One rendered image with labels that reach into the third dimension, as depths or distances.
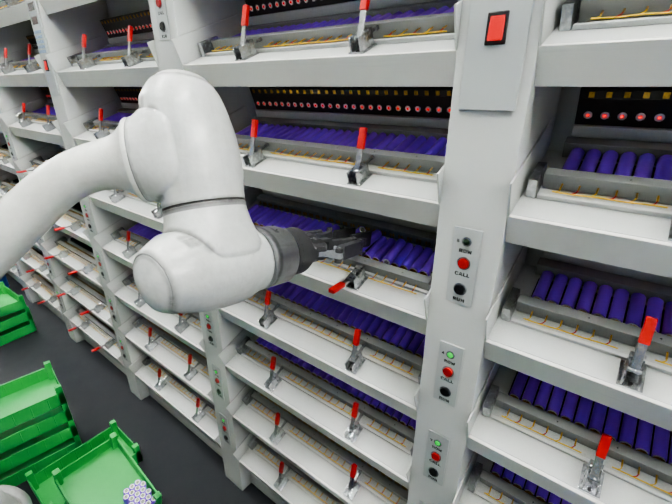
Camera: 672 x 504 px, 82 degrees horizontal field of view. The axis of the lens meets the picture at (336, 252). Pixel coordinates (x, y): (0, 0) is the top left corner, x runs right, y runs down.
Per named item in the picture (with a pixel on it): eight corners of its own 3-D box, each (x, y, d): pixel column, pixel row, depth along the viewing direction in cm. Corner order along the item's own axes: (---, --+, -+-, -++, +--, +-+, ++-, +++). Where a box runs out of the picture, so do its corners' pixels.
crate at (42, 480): (53, 525, 125) (45, 509, 122) (31, 489, 136) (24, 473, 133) (143, 460, 147) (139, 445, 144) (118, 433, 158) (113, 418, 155)
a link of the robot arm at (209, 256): (286, 294, 51) (268, 196, 51) (181, 330, 39) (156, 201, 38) (234, 297, 58) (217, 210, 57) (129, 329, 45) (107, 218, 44)
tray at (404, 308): (428, 336, 67) (425, 299, 61) (214, 252, 101) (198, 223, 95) (472, 264, 78) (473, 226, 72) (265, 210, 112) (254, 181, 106)
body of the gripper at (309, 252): (303, 235, 56) (340, 229, 63) (262, 224, 60) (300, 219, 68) (299, 284, 58) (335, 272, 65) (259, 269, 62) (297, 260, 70)
